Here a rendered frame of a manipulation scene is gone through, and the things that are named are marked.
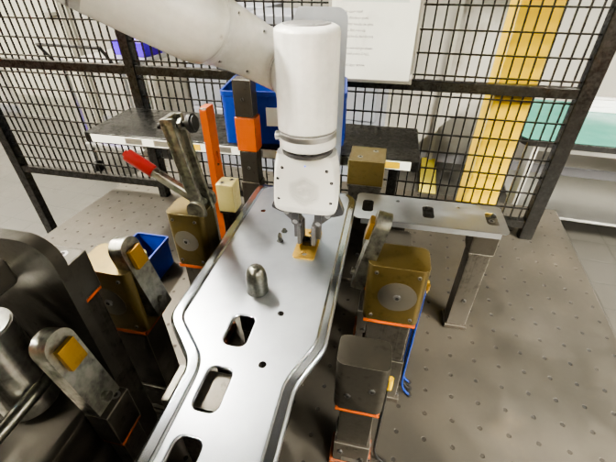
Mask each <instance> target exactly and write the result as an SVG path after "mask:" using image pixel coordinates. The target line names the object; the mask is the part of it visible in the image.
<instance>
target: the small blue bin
mask: <svg viewBox="0 0 616 462"><path fill-rule="evenodd" d="M133 237H136V238H137V239H138V241H139V243H140V244H141V246H142V247H143V248H144V249H145V250H146V251H147V253H148V258H149V260H150V262H151V264H152V265H153V267H154V269H155V271H156V272H157V273H158V275H159V278H160V279H161V278H162V277H163V276H164V274H165V273H166V272H167V270H168V269H169V268H170V267H171V265H172V264H173V262H174V261H173V258H172V254H171V249H170V245H169V242H168V241H169V238H168V236H163V235H156V234H149V233H142V232H137V233H135V234H134V235H133Z"/></svg>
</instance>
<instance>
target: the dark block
mask: <svg viewBox="0 0 616 462"><path fill-rule="evenodd" d="M54 246H55V245H54ZM55 247H56V248H57V249H58V250H59V251H60V253H61V254H62V255H63V257H65V259H66V261H67V263H68V265H69V267H70V269H71V272H72V274H73V276H74V278H75V279H76V281H77V283H78V285H79V287H80V288H81V290H82V293H83V295H84V297H85V299H86V301H87V302H88V304H89V306H90V308H91V310H92V312H93V315H94V317H95V319H96V321H97V323H98V324H99V326H100V328H101V330H102V332H103V334H104V337H105V339H106V341H107V343H108V345H109V346H110V348H111V350H112V352H113V354H114V356H115V359H116V360H117V362H118V364H119V366H120V368H121V369H122V371H121V372H120V374H119V375H118V377H117V378H116V380H115V383H116V384H117V385H118V386H119V387H122V388H127V389H128V391H129V393H130V395H131V397H132V398H133V400H134V402H135V404H136V406H137V408H138V410H139V412H140V415H141V417H140V418H139V420H138V421H139V422H140V424H141V426H142V428H143V430H144V432H145V434H146V436H147V437H149V435H150V433H151V431H152V429H153V427H154V425H155V424H156V422H157V421H158V419H159V418H158V415H157V414H156V412H155V410H154V408H153V406H152V404H151V402H150V399H149V396H148V395H147V393H146V391H145V389H144V386H143V384H142V382H141V380H140V378H139V376H138V373H137V371H136V369H135V367H134V365H133V363H132V361H131V358H130V356H129V354H128V353H127V350H126V348H125V346H124V343H123V341H122V339H121V337H120V335H119V333H118V332H117V329H116V326H115V324H114V322H113V320H112V318H111V315H110V313H109V312H108V310H107V308H106V306H105V302H104V300H103V298H102V296H101V294H100V292H99V291H100V289H101V288H102V286H101V283H100V281H99V279H98V277H97V275H96V273H95V270H94V267H93V265H92V263H91V260H90V259H89V257H88V255H87V253H86V251H85V250H84V249H79V248H73V247H62V246H55Z"/></svg>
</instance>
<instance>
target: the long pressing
mask: <svg viewBox="0 0 616 462"><path fill-rule="evenodd" d="M340 199H341V202H342V204H343V206H344V208H345V211H344V214H343V215H341V216H338V217H331V218H330V219H329V220H327V221H326V222H324V223H323V224H322V236H321V239H320V242H319V245H318V249H317V251H316V254H315V257H314V260H307V259H300V258H294V257H293V256H292V253H293V251H294V249H295V247H296V244H297V236H294V224H293V223H292V220H291V219H290V218H289V217H288V216H287V215H286V214H285V213H284V212H281V211H279V210H277V209H275V208H273V207H272V204H273V201H274V185H268V184H263V185H260V186H259V187H258V188H256V189H255V190H254V192H253V193H252V194H251V195H250V197H249V198H248V200H247V202H246V203H245V205H244V206H243V208H242V209H241V211H240V212H239V214H238V215H237V217H236V219H235V220H234V222H233V223H232V225H231V226H230V227H229V228H228V230H227V231H226V233H225V235H224V236H223V238H222V239H221V241H220V242H219V244H218V245H217V247H216V248H215V250H214V252H213V253H212V255H211V256H210V258H209V259H208V260H207V261H206V262H205V264H204V265H203V267H202V269H201V270H200V272H199V273H198V275H197V276H196V278H195V279H194V281H193V282H192V284H191V286H190V287H189V289H188V290H187V292H186V293H185V294H184V295H183V297H182V298H181V300H180V302H179V303H178V305H177V306H176V308H175V309H174V311H173V313H172V316H171V320H170V322H171V327H172V330H173V333H174V334H175V336H176V338H177V341H178V343H179V345H180V347H181V351H182V353H183V355H184V357H185V361H186V362H185V369H184V371H183V373H182V375H181V378H180V380H179V382H178V384H177V385H176V387H175V389H174V391H173V393H172V395H171V396H170V398H169V400H168V402H167V404H166V405H165V407H164V409H163V411H162V413H161V415H160V416H159V419H158V420H157V422H156V424H155V425H154V427H153V429H152V431H151V433H150V435H149V436H148V439H147V441H146V443H145V444H144V445H143V447H142V449H141V451H140V453H139V455H138V457H137V459H136V461H135V462H166V461H167V459H168V457H169V455H170V453H171V450H172V448H173V446H174V444H175V443H176V442H177V441H178V440H179V439H181V438H189V439H193V440H197V441H199V442H200V443H201V445H202V448H201V451H200V454H199V456H198V458H197V460H196V462H278V461H279V457H280V453H281V447H282V443H283V439H284V436H285V432H286V429H287V425H288V422H289V418H290V414H291V410H292V404H293V400H294V397H295V394H296V392H297V390H298V389H299V387H300V386H301V384H302V383H303V381H304V380H305V379H306V378H307V376H308V375H309V374H310V373H311V371H312V370H313V369H314V367H315V366H316V365H317V363H318V362H319V361H320V360H321V358H322V357H323V355H324V354H325V351H326V349H327V345H328V340H329V336H330V332H331V327H332V323H333V318H334V313H335V308H336V300H337V295H338V291H339V287H340V282H341V278H342V273H343V268H344V264H345V259H346V254H347V247H348V242H349V238H350V233H351V228H352V224H353V219H354V212H355V207H356V200H355V199H354V198H353V197H352V196H350V195H348V194H346V193H342V192H341V193H340ZM261 210H266V211H265V212H261ZM283 228H286V230H287V231H288V232H287V233H281V231H282V229H283ZM279 233H281V235H282V240H283V242H281V243H278V242H277V240H278V234H279ZM255 263H258V264H260V265H261V266H263V268H264V269H265V271H266V272H267V277H268V287H269V291H268V292H267V294H266V295H264V296H262V297H258V298H254V297H251V296H249V295H248V292H247V284H246V272H247V269H248V267H249V266H250V265H252V264H255ZM278 312H284V315H283V316H279V315H278ZM240 316H241V317H247V318H251V319H253V320H254V321H255V323H254V325H253V327H252V330H251V332H250V334H249V337H248V339H247V342H246V343H245V344H244V345H243V346H231V345H228V344H226V342H225V339H226V336H227V334H228V332H229V330H230V328H231V325H232V323H233V322H234V320H235V319H236V318H238V317H240ZM260 362H265V363H266V364H267V366H266V367H265V368H260V367H259V363H260ZM212 369H225V370H229V371H230V372H231V373H232V378H231V380H230V381H229V384H228V386H227V389H226V391H225V395H224V397H223V399H222V401H221V403H220V406H219V407H218V409H217V410H216V411H214V412H202V411H198V410H196V409H195V408H194V403H195V400H196V398H197V396H198V394H199V392H200V390H201V388H202V386H203V385H204V382H205V380H206V378H207V375H208V373H209V372H210V371H211V370H212Z"/></svg>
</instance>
